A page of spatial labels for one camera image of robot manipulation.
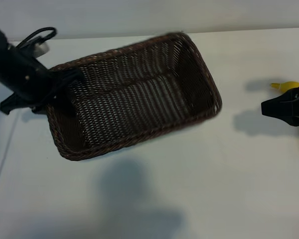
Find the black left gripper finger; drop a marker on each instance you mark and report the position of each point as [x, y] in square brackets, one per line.
[63, 98]
[73, 77]

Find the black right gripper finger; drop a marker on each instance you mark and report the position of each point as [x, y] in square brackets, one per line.
[281, 113]
[281, 102]

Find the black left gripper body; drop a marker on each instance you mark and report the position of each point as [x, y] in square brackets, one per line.
[22, 79]

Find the yellow banana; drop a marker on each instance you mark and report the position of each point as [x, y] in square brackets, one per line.
[289, 85]

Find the dark brown wicker basket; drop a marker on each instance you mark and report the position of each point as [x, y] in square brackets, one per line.
[139, 104]

